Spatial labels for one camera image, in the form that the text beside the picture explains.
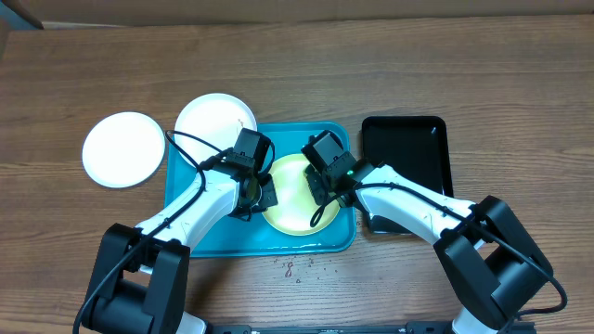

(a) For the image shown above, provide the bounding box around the yellow plate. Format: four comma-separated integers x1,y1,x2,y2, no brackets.
264,153,340,237

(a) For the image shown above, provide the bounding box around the white plate with orange stain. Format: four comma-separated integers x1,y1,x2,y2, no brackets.
174,93,257,162

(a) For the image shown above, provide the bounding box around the white plate with small stain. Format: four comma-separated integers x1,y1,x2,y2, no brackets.
82,111,165,188

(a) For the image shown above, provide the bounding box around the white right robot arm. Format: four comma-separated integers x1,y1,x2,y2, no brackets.
305,159,567,333

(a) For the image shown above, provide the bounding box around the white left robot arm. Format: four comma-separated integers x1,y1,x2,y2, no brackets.
72,170,277,333

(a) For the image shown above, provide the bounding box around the blue plastic tray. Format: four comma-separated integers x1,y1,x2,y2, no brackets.
164,122,356,258

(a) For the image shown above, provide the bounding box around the black water tray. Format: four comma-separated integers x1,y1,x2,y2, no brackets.
360,115,455,236

